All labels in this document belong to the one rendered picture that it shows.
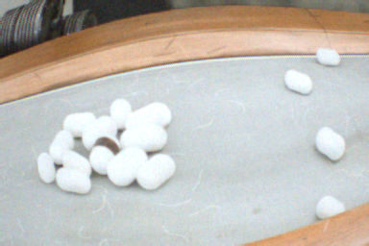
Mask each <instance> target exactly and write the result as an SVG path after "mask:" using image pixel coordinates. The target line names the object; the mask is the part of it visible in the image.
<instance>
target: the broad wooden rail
mask: <svg viewBox="0 0 369 246"><path fill-rule="evenodd" d="M319 48H325V49H326V50H328V49H330V50H334V51H336V53H337V54H338V56H341V55H342V56H345V55H346V56H348V55H350V56H352V55H353V56H354V55H357V56H358V55H360V56H361V55H363V56H364V55H366V56H368V55H369V13H368V14H367V13H357V12H338V11H329V10H327V11H326V10H317V9H316V10H315V9H305V8H303V9H302V8H290V7H289V8H288V7H285V8H284V7H271V6H270V7H267V6H265V7H263V6H260V7H259V6H227V7H224V6H220V7H203V8H189V9H183V10H176V11H166V12H155V13H150V14H146V15H140V16H134V17H130V18H127V19H122V20H116V21H114V22H110V23H105V24H104V25H99V26H95V27H93V28H88V29H85V30H82V31H79V32H77V33H73V34H70V35H68V36H63V37H59V38H55V39H54V40H50V41H47V42H45V43H41V44H40V45H38V46H34V47H32V48H30V49H28V50H24V51H22V52H18V53H15V54H14V55H10V56H7V57H6V58H4V59H1V60H0V106H1V105H4V104H7V103H10V102H14V101H17V100H21V99H25V98H29V97H32V96H35V95H37V94H40V93H44V92H49V91H53V90H56V89H58V88H62V87H68V86H72V85H76V84H81V83H84V82H86V81H92V80H97V79H99V78H104V77H109V76H112V75H115V74H121V73H128V72H129V71H134V70H140V69H148V68H149V67H155V66H162V65H168V64H175V63H182V62H196V61H202V60H205V61H209V60H216V59H228V58H242V57H244V58H248V57H259V56H261V57H265V56H267V57H270V56H274V57H276V56H300V55H301V56H304V55H306V56H309V55H311V56H316V55H317V54H316V52H317V50H319Z"/></svg>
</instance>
